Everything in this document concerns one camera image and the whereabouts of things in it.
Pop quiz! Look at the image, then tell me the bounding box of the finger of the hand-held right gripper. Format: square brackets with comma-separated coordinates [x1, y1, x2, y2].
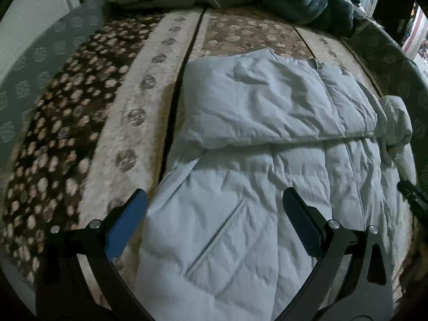
[397, 180, 428, 219]

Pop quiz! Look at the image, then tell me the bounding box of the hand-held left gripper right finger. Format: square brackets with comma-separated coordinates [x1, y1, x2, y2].
[282, 186, 394, 321]

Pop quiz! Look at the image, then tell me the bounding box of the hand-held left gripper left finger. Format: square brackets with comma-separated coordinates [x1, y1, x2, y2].
[35, 188, 148, 321]

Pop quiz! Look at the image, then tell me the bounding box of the light blue puffer jacket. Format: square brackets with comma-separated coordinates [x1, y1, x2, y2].
[134, 48, 418, 321]

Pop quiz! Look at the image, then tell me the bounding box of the floral patterned bed blanket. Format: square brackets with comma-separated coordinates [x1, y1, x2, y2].
[0, 7, 417, 310]

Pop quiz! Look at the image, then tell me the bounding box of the grey-green medallion patterned cloth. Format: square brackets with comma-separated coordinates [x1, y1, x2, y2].
[0, 0, 428, 181]

